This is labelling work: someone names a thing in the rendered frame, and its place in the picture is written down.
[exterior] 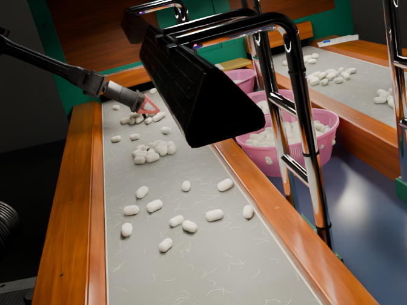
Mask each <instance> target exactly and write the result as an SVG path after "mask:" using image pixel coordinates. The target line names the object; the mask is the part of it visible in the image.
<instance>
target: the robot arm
mask: <svg viewBox="0 0 407 305"><path fill-rule="evenodd" d="M9 33H10V31H9V30H7V29H5V28H2V27H0V57H1V55H2V54H6V55H9V56H12V57H15V58H17V59H20V60H22V61H24V62H27V63H29V64H32V65H34V66H36V67H39V68H41V69H43V70H46V71H49V72H51V73H53V74H56V75H58V76H60V77H63V78H64V79H66V80H67V81H69V82H70V83H71V84H73V85H75V86H77V87H78V88H81V89H83V94H85V95H88V96H90V97H94V96H95V97H98V98H99V96H100V93H101V91H102V92H103V96H105V97H108V98H110V99H112V100H115V101H117V102H119V103H121V104H123V105H126V106H128V107H130V110H131V112H133V113H135V112H136V113H138V114H157V113H159V112H160V109H159V108H158V107H157V106H156V105H155V104H154V103H153V102H152V101H151V100H150V98H149V97H148V96H147V95H146V94H144V93H140V91H139V90H136V92H134V91H132V90H130V89H128V88H125V87H123V86H122V85H119V84H117V83H115V82H112V81H110V80H109V81H108V82H105V80H106V78H107V76H106V75H103V74H101V73H98V72H96V71H94V70H91V71H88V70H86V69H84V68H82V67H79V66H72V65H69V64H66V63H63V62H61V61H58V60H56V59H53V58H52V57H49V56H46V55H44V54H42V53H39V52H37V51H34V50H32V49H30V48H27V47H25V46H23V45H20V44H17V43H16V42H14V41H13V40H11V39H10V38H9V37H8V35H9ZM147 102H148V103H150V104H151V105H152V106H153V107H154V108H155V109H156V110H146V109H144V106H145V104H146V103H147Z"/></svg>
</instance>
